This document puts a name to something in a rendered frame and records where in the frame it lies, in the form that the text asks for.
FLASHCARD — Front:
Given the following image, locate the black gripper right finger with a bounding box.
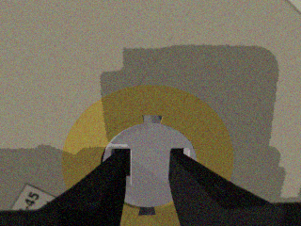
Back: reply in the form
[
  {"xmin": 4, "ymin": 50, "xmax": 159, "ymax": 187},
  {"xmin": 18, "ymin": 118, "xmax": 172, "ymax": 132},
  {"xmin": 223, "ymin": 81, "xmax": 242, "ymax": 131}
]
[{"xmin": 169, "ymin": 149, "xmax": 301, "ymax": 226}]

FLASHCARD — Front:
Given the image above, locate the white cylinder with two slots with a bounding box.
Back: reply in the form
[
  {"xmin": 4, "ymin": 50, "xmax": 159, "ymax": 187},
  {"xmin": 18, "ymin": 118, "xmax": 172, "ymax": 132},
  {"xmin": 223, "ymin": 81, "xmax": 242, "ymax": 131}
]
[{"xmin": 103, "ymin": 115, "xmax": 197, "ymax": 207}]

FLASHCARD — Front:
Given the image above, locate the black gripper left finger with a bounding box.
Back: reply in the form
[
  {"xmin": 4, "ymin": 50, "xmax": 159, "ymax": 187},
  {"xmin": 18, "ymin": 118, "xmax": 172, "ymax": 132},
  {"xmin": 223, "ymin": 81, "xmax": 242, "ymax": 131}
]
[{"xmin": 0, "ymin": 150, "xmax": 127, "ymax": 226}]

